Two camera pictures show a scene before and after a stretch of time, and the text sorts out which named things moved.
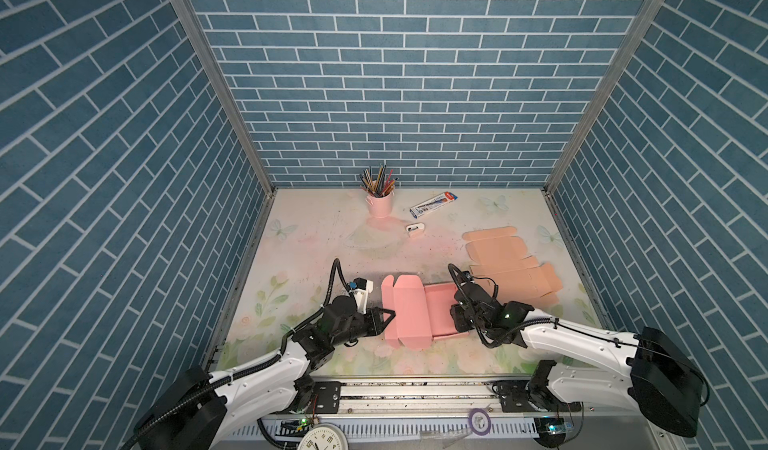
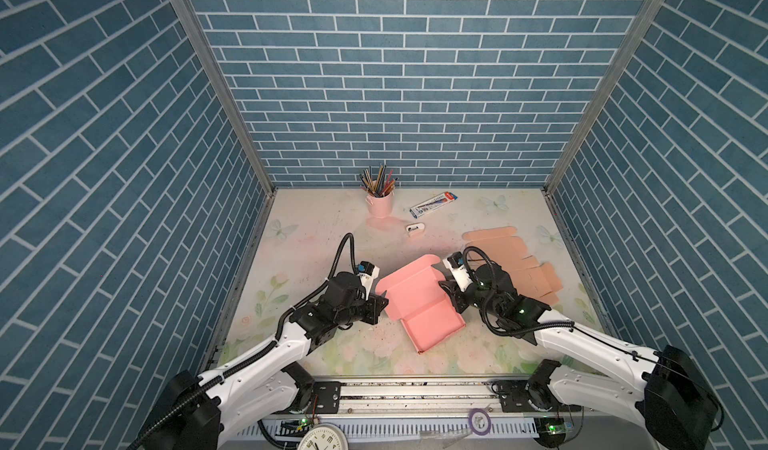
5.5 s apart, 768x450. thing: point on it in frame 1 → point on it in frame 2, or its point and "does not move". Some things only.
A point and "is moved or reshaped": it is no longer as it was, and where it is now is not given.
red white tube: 434,202 does not move
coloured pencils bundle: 377,182 does not move
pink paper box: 422,312 is moved or reshaped
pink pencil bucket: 380,206 does not move
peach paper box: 499,254 does not move
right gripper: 455,311 → 454,293
